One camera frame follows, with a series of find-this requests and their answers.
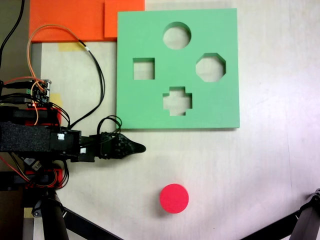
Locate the red cylinder block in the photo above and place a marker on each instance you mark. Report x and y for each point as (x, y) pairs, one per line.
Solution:
(174, 198)

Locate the large flat orange block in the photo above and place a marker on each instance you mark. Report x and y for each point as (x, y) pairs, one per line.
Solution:
(62, 17)

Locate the red black table clamp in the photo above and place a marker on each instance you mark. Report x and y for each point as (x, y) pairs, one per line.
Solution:
(37, 178)
(25, 113)

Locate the yellow masking tape square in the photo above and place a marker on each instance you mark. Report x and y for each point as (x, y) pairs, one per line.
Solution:
(57, 97)

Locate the thin black tripod leg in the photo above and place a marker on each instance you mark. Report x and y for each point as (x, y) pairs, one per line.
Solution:
(87, 226)
(272, 226)

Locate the thick black tripod leg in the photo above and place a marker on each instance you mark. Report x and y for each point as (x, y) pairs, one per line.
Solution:
(308, 220)
(53, 220)

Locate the green shape sorting board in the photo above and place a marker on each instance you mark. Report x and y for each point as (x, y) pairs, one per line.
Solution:
(212, 112)

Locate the yellow masking tape strip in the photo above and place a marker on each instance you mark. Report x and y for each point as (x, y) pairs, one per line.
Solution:
(70, 47)

